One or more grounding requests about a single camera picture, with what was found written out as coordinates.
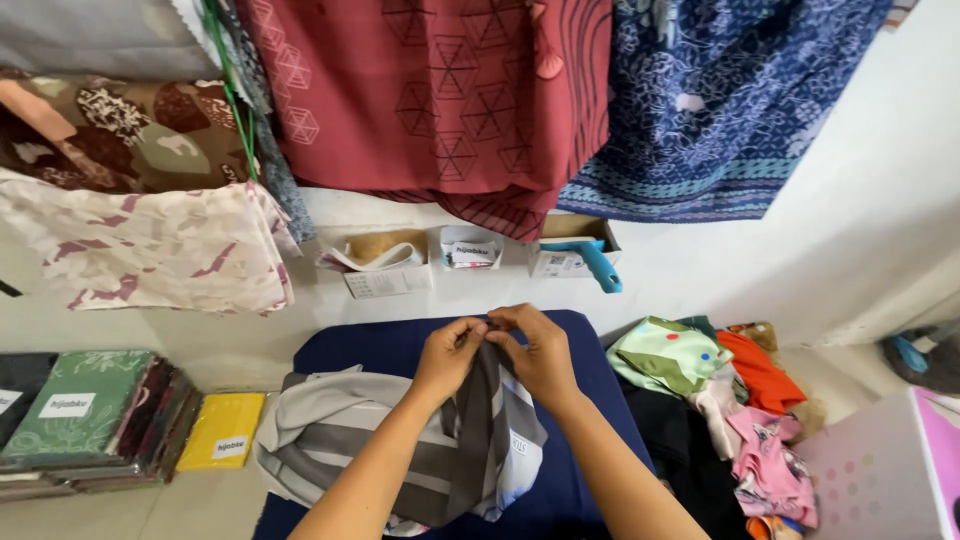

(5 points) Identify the white pink dotted box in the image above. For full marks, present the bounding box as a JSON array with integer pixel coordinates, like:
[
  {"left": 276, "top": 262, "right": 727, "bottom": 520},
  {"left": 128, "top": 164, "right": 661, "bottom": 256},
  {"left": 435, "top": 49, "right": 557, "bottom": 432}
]
[{"left": 792, "top": 387, "right": 960, "bottom": 540}]

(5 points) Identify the grey hanging fabric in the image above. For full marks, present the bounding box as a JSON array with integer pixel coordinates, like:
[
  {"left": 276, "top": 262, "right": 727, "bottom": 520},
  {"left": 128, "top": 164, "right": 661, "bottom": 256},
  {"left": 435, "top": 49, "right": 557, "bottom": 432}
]
[{"left": 0, "top": 0, "right": 222, "bottom": 82}]

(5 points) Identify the heap of colourful scarves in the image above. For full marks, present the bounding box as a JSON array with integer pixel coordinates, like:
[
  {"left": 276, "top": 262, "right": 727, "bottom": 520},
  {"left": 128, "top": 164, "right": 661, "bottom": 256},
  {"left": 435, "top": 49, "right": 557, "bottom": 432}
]
[{"left": 606, "top": 315, "right": 828, "bottom": 540}]

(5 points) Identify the navy blue ironing pad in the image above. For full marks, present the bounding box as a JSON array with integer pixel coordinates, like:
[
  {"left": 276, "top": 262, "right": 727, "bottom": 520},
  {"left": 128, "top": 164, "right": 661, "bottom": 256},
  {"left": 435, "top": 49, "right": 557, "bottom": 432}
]
[{"left": 252, "top": 309, "right": 658, "bottom": 540}]

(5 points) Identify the cardboard box with lint roller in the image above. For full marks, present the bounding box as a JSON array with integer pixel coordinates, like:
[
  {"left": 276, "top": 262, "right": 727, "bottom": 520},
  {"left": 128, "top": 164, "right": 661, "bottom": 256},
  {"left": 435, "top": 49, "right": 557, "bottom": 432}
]
[{"left": 526, "top": 214, "right": 624, "bottom": 280}]

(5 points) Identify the blue handled lint roller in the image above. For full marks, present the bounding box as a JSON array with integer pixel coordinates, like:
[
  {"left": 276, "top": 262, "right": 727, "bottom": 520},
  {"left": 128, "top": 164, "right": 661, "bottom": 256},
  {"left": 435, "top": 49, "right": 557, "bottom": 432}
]
[{"left": 538, "top": 238, "right": 625, "bottom": 295}]

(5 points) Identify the dark grey bag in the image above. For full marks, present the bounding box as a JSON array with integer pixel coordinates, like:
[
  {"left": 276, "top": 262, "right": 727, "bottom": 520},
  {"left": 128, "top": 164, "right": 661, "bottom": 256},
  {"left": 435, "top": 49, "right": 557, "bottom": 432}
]
[{"left": 880, "top": 321, "right": 960, "bottom": 397}]

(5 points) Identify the small box of labels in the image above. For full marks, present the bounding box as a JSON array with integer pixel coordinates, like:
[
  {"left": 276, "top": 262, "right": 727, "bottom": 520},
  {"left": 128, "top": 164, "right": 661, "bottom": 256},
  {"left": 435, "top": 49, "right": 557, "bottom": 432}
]
[{"left": 438, "top": 225, "right": 505, "bottom": 271}]

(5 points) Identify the blue floral batik fabric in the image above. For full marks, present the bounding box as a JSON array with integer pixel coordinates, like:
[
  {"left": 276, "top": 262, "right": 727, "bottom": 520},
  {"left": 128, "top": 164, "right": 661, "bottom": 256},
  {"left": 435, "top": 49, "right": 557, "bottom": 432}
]
[{"left": 556, "top": 0, "right": 894, "bottom": 225}]

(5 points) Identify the person's right hand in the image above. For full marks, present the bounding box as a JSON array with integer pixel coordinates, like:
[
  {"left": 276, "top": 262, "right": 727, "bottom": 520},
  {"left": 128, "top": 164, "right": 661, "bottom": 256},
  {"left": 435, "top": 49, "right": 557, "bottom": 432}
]
[{"left": 483, "top": 303, "right": 582, "bottom": 416}]

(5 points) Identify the cream maroon print fabric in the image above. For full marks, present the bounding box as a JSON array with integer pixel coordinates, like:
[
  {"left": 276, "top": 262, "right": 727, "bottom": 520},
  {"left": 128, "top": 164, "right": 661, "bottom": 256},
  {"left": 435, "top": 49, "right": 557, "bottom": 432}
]
[{"left": 0, "top": 166, "right": 303, "bottom": 315}]

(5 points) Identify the grey patterned narrow fabric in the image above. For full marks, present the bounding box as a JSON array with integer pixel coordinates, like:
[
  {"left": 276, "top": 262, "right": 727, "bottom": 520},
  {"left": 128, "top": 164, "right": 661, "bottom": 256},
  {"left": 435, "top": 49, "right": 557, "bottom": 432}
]
[{"left": 217, "top": 0, "right": 318, "bottom": 244}]

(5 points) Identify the brown camouflage print fabric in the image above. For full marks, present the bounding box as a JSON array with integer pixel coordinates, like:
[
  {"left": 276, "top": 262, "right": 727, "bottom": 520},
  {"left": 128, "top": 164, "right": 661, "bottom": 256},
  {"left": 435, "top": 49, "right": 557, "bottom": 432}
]
[{"left": 0, "top": 66, "right": 260, "bottom": 195}]

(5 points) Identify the yellow packaged scarf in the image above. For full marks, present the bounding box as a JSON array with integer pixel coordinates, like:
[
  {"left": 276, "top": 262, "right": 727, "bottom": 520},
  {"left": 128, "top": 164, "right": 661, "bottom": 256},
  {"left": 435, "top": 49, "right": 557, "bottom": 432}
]
[{"left": 175, "top": 391, "right": 267, "bottom": 472}]

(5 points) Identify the green clothes hanger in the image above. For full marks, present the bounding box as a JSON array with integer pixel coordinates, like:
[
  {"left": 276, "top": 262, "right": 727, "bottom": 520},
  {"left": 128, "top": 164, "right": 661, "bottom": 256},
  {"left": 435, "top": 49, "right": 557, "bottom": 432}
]
[{"left": 199, "top": 0, "right": 261, "bottom": 184}]

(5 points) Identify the person's left hand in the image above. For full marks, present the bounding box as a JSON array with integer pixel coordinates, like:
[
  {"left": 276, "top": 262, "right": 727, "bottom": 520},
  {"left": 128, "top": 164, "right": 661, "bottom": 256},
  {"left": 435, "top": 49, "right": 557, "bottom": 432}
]
[{"left": 411, "top": 315, "right": 490, "bottom": 411}]

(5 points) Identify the grey striped scarf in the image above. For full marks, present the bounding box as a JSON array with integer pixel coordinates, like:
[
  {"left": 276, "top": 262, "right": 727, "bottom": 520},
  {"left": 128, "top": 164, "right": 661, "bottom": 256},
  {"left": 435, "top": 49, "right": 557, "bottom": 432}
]
[{"left": 253, "top": 330, "right": 549, "bottom": 538}]

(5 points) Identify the red geometric print fabric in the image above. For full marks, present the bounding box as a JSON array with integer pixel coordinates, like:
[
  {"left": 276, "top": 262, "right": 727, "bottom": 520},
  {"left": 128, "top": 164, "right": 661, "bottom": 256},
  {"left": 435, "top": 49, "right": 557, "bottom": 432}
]
[{"left": 234, "top": 0, "right": 615, "bottom": 243}]

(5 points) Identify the stack of packaged scarves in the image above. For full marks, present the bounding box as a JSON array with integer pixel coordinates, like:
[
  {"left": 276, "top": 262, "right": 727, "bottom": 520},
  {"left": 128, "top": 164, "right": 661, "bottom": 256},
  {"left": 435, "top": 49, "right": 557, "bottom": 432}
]
[{"left": 0, "top": 349, "right": 204, "bottom": 504}]

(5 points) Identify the cardboard box with ribbon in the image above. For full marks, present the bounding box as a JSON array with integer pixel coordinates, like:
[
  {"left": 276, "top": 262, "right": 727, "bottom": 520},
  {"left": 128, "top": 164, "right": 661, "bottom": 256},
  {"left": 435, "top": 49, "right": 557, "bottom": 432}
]
[{"left": 318, "top": 229, "right": 435, "bottom": 301}]

